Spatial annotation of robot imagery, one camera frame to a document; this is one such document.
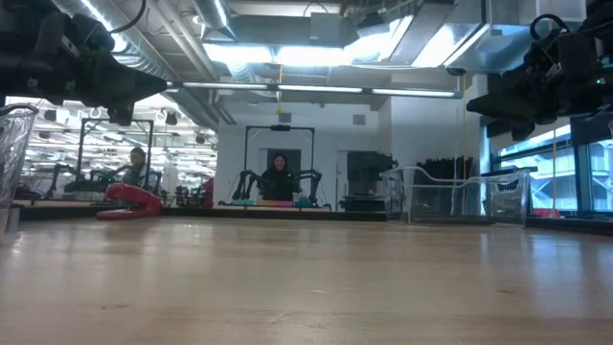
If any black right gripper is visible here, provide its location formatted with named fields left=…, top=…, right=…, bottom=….
left=465, top=64, right=579, bottom=127

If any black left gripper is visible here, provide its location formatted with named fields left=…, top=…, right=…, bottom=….
left=71, top=45, right=169, bottom=109

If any clear plastic bin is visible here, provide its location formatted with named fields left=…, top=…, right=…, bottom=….
left=0, top=102, right=40, bottom=237
left=381, top=165, right=533, bottom=226

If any black storage rack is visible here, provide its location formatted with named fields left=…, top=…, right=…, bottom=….
left=415, top=155, right=475, bottom=215

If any person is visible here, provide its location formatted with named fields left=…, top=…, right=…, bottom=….
left=258, top=151, right=303, bottom=202
left=114, top=146, right=159, bottom=193

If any red stapler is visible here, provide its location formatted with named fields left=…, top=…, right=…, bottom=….
left=94, top=182, right=163, bottom=221

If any black cabinet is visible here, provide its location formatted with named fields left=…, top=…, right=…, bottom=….
left=343, top=150, right=395, bottom=213

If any long linear light fixture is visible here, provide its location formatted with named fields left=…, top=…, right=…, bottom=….
left=165, top=80, right=465, bottom=101

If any black background station frame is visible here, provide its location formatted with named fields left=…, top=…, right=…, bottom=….
left=75, top=116, right=155, bottom=193
left=242, top=124, right=317, bottom=208

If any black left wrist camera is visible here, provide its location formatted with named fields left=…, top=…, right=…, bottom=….
left=106, top=101, right=136, bottom=127

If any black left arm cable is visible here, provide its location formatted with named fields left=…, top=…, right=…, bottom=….
left=108, top=0, right=148, bottom=35

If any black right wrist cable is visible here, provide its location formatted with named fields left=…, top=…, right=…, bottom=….
left=529, top=12, right=572, bottom=47

